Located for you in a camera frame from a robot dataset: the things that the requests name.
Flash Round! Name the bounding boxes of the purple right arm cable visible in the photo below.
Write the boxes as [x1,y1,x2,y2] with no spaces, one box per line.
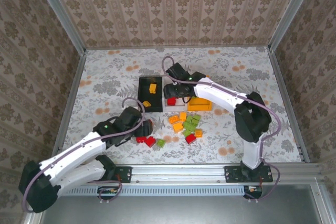
[161,56,280,203]

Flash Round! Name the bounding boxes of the grey slotted cable duct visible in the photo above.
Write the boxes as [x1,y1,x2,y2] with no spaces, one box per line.
[61,185,246,196]

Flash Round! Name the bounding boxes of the orange plastic bin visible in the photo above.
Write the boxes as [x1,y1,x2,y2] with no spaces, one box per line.
[186,76,213,111]

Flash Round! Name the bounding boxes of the aluminium upright frame post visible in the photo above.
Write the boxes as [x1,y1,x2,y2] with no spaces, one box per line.
[30,0,87,55]
[268,0,320,51]

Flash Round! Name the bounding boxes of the aluminium side frame rail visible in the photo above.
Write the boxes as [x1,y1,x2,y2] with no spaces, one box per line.
[51,50,87,158]
[267,47,310,163]

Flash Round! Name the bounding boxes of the white plastic bin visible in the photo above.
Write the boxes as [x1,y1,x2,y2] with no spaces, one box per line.
[162,77,188,112]

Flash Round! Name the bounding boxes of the grey metal sheet panel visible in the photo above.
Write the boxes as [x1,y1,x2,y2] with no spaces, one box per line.
[23,182,336,224]

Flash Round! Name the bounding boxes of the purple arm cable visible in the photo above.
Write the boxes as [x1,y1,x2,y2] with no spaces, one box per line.
[22,98,146,213]
[161,56,280,203]

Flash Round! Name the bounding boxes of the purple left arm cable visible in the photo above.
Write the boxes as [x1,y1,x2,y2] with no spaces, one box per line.
[22,98,146,213]

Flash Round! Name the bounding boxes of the black plastic bin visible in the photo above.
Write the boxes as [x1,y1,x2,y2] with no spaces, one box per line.
[138,76,164,114]

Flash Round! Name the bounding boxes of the long aluminium base rail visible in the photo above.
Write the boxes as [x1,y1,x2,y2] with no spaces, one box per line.
[112,163,325,183]

